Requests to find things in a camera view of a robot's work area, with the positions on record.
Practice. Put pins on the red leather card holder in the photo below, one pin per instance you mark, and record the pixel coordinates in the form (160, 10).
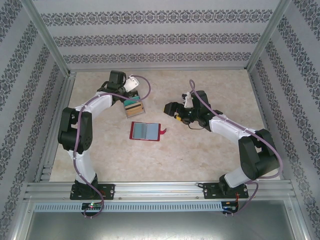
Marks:
(143, 131)

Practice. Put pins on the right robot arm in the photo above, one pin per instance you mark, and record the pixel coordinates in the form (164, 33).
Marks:
(255, 155)

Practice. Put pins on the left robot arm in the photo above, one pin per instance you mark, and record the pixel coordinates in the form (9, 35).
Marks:
(75, 130)

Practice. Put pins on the teal card stack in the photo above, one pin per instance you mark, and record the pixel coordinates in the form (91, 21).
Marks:
(129, 103)

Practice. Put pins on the gold card stack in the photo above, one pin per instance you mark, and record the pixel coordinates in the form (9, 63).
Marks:
(135, 110)

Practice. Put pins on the tan striped card block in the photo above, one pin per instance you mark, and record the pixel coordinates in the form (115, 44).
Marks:
(143, 110)

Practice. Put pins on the right controller circuit board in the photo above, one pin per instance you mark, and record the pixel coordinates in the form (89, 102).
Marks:
(231, 208)

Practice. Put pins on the controller circuit board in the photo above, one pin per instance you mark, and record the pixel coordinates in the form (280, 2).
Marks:
(92, 205)
(231, 208)

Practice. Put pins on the grey metal panel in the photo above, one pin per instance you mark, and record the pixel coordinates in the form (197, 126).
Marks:
(160, 226)

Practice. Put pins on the left controller circuit board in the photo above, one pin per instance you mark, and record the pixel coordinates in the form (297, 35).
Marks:
(92, 205)

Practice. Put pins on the aluminium side rail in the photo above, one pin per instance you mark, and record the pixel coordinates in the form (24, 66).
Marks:
(53, 130)
(267, 125)

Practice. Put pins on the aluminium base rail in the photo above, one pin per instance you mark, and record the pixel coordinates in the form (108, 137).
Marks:
(160, 190)

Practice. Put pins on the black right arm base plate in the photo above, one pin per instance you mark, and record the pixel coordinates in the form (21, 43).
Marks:
(210, 191)

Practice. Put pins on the aluminium corner post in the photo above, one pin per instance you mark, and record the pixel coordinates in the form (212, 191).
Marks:
(268, 35)
(45, 37)

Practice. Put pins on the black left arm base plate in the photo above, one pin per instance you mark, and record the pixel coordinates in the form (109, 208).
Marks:
(107, 191)

